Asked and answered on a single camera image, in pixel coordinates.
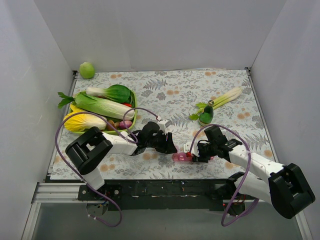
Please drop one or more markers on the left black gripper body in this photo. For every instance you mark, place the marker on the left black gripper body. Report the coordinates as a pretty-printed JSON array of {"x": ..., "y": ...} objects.
[{"x": 163, "y": 141}]

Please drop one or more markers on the green plastic tray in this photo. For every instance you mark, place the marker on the green plastic tray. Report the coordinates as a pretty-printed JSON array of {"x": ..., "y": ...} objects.
[{"x": 130, "y": 115}]

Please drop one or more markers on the celery stalk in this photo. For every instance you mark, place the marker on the celery stalk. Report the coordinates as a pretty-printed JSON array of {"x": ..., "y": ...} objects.
[{"x": 218, "y": 102}]

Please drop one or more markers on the green napa cabbage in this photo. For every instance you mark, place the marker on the green napa cabbage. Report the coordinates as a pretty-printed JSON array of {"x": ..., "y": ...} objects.
[{"x": 101, "y": 106}]

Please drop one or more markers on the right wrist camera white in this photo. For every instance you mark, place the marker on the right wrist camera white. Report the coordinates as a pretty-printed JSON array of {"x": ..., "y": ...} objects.
[{"x": 188, "y": 147}]

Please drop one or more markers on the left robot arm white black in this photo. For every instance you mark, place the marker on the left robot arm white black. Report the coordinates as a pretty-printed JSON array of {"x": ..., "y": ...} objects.
[{"x": 88, "y": 150}]

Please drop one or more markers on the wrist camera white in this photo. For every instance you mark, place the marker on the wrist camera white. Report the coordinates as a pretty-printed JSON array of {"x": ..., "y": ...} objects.
[
  {"x": 188, "y": 147},
  {"x": 164, "y": 125}
]

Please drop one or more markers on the red chili pepper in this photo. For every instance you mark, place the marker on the red chili pepper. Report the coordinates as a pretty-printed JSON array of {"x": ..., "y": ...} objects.
[{"x": 128, "y": 105}]

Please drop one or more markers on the bok choy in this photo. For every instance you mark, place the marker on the bok choy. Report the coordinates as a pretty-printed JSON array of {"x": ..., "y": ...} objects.
[{"x": 117, "y": 93}]

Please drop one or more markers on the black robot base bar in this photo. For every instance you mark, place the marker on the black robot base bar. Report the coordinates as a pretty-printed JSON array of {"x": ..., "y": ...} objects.
[{"x": 162, "y": 194}]

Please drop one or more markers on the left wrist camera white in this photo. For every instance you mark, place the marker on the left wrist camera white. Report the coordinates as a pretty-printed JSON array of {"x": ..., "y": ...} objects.
[{"x": 164, "y": 125}]

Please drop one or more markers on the purple onion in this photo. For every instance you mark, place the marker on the purple onion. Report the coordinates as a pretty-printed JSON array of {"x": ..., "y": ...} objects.
[{"x": 125, "y": 124}]

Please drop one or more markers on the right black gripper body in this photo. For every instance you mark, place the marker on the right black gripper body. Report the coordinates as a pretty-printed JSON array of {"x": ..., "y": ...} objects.
[{"x": 202, "y": 152}]

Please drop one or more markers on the yellow napa cabbage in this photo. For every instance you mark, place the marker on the yellow napa cabbage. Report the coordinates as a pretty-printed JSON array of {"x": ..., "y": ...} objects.
[{"x": 82, "y": 122}]

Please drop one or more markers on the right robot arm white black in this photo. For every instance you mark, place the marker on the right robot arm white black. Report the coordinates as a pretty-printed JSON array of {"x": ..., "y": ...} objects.
[{"x": 283, "y": 186}]

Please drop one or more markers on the floral table mat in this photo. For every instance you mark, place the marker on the floral table mat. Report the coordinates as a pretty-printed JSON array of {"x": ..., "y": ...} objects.
[{"x": 174, "y": 95}]

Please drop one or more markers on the brown mushroom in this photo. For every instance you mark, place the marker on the brown mushroom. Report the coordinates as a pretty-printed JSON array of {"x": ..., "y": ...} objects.
[{"x": 112, "y": 126}]

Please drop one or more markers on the green glass bottle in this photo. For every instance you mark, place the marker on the green glass bottle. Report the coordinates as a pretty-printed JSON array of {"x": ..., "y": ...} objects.
[{"x": 206, "y": 116}]

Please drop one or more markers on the round green cabbage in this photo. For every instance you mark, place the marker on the round green cabbage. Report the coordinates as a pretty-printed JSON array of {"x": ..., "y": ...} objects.
[{"x": 87, "y": 70}]

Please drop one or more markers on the pink weekly pill organizer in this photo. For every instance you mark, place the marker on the pink weekly pill organizer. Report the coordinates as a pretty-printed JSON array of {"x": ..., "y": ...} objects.
[{"x": 189, "y": 157}]

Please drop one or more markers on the aluminium frame rail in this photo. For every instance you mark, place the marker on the aluminium frame rail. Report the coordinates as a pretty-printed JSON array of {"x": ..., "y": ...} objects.
[{"x": 48, "y": 193}]

